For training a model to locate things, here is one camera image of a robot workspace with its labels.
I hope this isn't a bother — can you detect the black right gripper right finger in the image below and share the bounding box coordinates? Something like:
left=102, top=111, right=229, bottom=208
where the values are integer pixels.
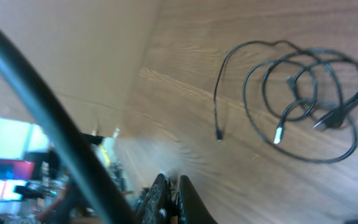
left=178, top=175, right=218, bottom=224

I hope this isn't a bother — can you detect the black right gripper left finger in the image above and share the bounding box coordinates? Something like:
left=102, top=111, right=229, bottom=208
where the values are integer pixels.
left=135, top=174, right=169, bottom=224

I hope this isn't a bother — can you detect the lit computer monitor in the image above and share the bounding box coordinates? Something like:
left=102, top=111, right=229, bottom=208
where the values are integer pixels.
left=0, top=158, right=35, bottom=202

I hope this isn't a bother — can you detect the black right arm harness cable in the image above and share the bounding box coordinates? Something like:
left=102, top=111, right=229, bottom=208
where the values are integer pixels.
left=0, top=12, right=136, bottom=224

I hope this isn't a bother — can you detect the cardboard wall panel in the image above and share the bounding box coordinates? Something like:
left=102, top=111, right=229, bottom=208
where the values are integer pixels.
left=0, top=0, right=162, bottom=136

